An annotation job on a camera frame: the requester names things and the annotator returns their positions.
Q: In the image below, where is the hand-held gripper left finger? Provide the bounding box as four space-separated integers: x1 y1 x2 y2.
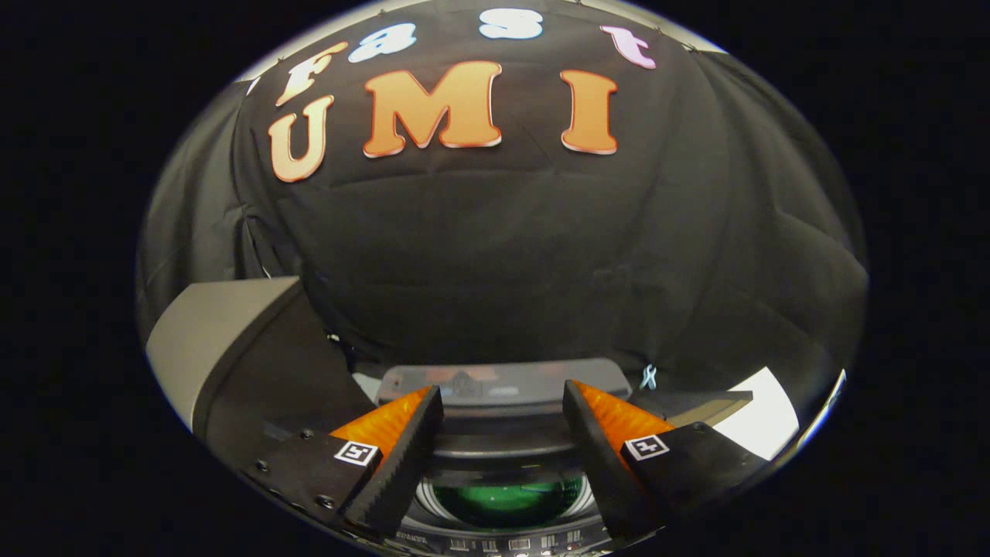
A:
240 385 444 540

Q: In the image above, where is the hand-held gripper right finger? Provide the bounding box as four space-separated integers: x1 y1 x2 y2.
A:
563 380 770 540

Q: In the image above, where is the green polo shirt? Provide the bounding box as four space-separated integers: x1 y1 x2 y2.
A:
433 481 582 528

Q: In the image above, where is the dark transparent washing machine lid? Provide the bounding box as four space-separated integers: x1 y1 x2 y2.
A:
377 358 633 535

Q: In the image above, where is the white flat board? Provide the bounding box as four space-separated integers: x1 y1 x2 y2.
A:
712 367 801 461

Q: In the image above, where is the black backdrop cloth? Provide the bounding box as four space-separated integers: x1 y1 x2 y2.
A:
135 0 869 434

